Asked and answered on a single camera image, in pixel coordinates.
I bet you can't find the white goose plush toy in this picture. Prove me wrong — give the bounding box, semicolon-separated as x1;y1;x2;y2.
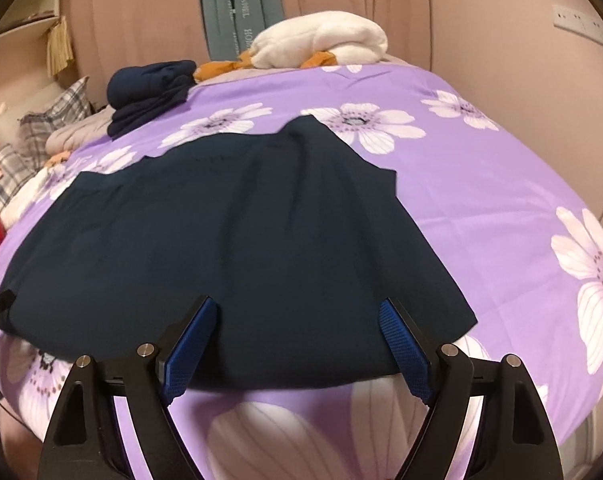
194;10;388;81

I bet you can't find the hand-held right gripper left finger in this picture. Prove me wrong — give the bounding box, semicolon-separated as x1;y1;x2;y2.
36;295;218;480

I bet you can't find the folded navy clothes stack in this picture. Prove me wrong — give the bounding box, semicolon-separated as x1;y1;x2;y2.
106;60;197;140

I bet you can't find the pinkish grey quilt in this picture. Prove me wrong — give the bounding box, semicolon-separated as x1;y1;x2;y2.
46;115;115;156

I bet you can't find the beige tassel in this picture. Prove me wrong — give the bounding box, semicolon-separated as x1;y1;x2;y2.
46;16;75;77

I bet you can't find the navy blue jacket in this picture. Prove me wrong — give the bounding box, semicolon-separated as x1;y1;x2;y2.
0;115;478;392

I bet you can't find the pink curtain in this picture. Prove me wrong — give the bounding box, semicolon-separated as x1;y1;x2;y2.
62;0;432;91

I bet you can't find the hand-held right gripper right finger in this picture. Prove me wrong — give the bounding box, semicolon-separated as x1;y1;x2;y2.
379;297;565;480

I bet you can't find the plaid pillow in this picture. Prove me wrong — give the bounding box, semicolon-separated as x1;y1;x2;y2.
19;76;95;156

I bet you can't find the white wall socket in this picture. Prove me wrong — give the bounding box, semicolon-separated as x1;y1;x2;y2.
553;4;603;46

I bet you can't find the purple floral bedsheet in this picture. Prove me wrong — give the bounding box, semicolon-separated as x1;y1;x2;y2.
0;62;603;480

